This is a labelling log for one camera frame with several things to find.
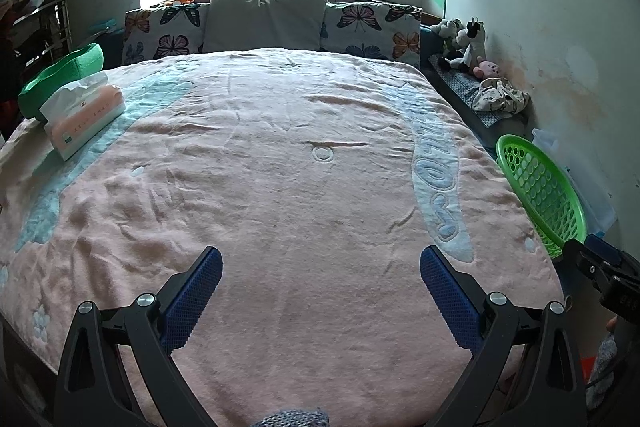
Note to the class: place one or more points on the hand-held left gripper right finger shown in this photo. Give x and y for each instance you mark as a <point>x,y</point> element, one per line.
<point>450,302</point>

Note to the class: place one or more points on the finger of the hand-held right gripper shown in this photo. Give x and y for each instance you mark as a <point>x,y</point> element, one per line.
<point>602,251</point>

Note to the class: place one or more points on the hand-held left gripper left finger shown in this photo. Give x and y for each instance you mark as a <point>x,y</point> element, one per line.
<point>192,297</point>

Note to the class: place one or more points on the green plastic mesh basket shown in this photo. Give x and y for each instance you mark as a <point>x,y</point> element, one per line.
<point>545,187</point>

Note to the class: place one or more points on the pink blanket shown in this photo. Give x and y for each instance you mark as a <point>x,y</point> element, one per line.
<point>280,187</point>

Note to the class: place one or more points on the grey knit cloth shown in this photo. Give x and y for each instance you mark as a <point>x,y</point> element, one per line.
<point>292,417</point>

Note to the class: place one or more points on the crumpled beige cloth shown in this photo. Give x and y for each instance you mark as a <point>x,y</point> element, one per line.
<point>500,96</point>

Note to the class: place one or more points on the pink tissue box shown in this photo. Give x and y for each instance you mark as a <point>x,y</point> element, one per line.
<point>85,117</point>

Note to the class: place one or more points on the pink plush toy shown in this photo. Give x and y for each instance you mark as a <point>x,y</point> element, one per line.
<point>487,68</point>

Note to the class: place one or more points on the patterned bench mat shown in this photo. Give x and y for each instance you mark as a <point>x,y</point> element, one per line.
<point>460,84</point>

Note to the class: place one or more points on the black and white cow plush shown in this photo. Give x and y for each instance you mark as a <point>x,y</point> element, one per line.
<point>470,39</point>

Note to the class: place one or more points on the green plastic basin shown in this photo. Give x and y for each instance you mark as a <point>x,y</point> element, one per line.
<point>55,77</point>

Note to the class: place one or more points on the butterfly print pillow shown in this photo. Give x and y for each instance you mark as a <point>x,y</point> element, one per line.
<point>165,34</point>
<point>370,32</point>

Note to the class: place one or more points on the grey plush toy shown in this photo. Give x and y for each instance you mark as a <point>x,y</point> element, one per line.
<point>445,32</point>

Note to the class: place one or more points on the grey pillow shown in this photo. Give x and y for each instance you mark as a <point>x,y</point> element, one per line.
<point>265,22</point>

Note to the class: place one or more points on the orange plush toy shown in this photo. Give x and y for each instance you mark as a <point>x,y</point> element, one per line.
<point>179,0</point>

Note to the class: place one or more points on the metal rack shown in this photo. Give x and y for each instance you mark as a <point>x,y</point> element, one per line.
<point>42,14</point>

